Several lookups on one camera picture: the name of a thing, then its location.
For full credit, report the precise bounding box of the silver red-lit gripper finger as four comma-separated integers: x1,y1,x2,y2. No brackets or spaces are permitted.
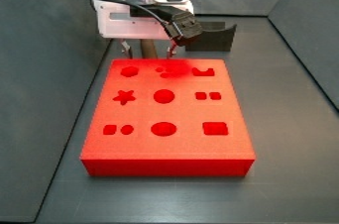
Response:
167,41,178,58

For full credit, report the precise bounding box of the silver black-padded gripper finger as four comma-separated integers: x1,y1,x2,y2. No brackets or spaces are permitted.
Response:
120,40,132,58

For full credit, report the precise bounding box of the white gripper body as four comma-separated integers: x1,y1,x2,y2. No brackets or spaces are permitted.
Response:
91,0,196,41

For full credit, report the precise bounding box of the brown oval cylinder peg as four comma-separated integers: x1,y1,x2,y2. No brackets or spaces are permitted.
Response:
140,40,158,58

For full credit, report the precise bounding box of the black curved cradle fixture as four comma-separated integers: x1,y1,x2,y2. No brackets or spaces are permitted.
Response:
186,22,238,52

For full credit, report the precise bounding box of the red shape-sorting block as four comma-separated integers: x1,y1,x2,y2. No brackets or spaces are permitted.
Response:
81,59,255,176

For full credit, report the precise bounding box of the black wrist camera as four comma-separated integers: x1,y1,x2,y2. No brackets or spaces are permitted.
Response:
129,5,203,47

